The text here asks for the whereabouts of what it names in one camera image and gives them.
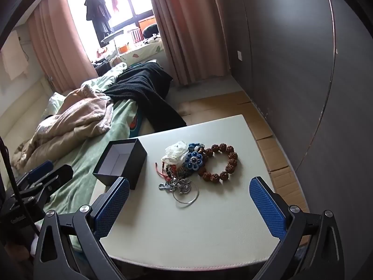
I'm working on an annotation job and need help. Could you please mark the pink blanket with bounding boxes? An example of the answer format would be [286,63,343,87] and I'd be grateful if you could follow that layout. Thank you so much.
[12,86,115,170]

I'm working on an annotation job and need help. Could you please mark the dark grey wardrobe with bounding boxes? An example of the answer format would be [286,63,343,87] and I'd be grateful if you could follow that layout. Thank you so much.
[213,0,373,240]

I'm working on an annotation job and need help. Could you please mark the silver bangle with chain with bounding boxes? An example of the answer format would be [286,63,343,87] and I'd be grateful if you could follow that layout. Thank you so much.
[158,178,195,196]

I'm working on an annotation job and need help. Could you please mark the pink curtain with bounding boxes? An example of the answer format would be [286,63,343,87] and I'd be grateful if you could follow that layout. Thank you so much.
[28,0,100,94]
[146,0,231,86]

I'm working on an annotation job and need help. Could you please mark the dark bead bracelet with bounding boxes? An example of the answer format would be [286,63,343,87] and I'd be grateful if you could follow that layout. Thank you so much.
[175,164,204,181]

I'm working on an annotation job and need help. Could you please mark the hanging white cloth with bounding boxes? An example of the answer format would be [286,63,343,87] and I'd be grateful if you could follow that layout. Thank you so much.
[0,31,30,81]

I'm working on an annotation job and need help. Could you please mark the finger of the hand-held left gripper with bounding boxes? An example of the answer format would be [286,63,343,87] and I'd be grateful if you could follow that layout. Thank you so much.
[17,160,54,185]
[20,164,74,199]

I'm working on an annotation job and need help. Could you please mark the black box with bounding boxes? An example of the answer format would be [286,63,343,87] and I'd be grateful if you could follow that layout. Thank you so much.
[93,138,148,191]

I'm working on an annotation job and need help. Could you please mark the brown bead bracelet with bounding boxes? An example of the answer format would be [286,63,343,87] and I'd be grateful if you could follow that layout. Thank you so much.
[199,143,239,182]

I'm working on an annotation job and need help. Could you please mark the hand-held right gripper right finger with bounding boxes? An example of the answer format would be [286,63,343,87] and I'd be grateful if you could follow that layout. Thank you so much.
[249,176,346,280]

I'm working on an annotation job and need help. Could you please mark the cream bed headboard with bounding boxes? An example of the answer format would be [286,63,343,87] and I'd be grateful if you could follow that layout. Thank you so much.
[0,79,51,142]

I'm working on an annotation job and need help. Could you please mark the blue flower bracelet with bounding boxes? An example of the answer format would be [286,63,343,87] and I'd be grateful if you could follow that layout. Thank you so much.
[183,142,209,173]

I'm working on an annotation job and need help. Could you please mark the black knit cloth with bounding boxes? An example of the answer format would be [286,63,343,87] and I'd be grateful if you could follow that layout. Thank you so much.
[103,63,187,132]

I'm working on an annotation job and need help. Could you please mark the orange box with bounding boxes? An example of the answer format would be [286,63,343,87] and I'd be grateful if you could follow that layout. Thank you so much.
[138,17,156,40]

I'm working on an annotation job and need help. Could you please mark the red string bracelet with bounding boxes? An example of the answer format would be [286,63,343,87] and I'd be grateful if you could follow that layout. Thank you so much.
[156,162,179,182]

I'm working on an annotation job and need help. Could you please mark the floral print cloth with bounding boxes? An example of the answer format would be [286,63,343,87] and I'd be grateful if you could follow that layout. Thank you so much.
[118,38,165,65]

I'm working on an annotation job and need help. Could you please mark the flattened cardboard sheets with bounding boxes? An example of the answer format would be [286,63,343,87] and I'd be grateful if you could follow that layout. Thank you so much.
[175,90,310,245]

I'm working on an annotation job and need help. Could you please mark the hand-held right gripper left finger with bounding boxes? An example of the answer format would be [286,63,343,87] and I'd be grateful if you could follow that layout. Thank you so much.
[33,177,130,280]

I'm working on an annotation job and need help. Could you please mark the green bedsheet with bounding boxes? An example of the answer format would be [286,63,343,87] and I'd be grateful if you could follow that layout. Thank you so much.
[38,61,158,241]

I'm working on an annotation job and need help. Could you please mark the cream flower ornament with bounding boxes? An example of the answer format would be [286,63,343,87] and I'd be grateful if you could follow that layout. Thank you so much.
[162,141,189,165]

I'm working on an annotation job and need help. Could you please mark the hanging dark clothes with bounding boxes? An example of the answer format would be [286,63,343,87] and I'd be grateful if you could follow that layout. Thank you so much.
[84,0,115,47]

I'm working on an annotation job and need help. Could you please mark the silver ring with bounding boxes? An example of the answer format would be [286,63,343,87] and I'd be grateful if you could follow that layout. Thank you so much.
[173,187,200,208]

